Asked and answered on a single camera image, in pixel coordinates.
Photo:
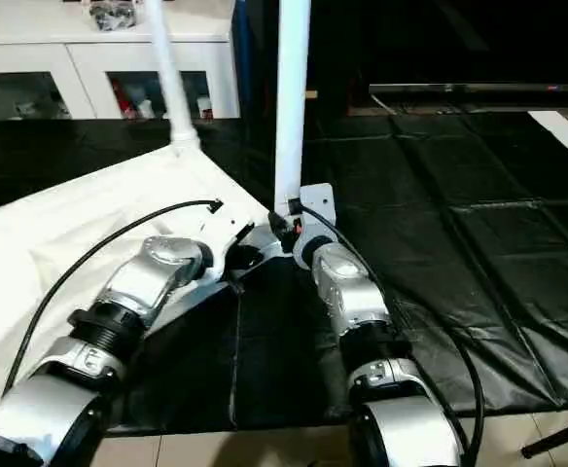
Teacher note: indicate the small red bottle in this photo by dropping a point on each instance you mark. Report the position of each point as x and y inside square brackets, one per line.
[121, 99]

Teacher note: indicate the white compartment tray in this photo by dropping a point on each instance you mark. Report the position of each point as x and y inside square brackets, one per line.
[51, 233]

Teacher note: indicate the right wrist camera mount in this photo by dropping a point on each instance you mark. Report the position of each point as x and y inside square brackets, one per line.
[315, 206]

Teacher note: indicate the white glass-door cabinet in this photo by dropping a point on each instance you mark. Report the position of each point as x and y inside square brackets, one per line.
[89, 53]

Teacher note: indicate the black floor stand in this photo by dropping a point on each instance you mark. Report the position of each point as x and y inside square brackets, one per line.
[561, 436]

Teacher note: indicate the black work mat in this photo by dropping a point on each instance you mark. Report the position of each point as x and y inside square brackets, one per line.
[459, 243]

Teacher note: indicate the silver crumpled object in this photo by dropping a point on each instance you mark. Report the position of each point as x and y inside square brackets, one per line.
[112, 12]

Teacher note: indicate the long black bar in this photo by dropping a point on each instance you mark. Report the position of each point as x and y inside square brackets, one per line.
[479, 89]

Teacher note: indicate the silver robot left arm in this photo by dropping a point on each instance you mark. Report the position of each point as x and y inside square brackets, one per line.
[138, 292]

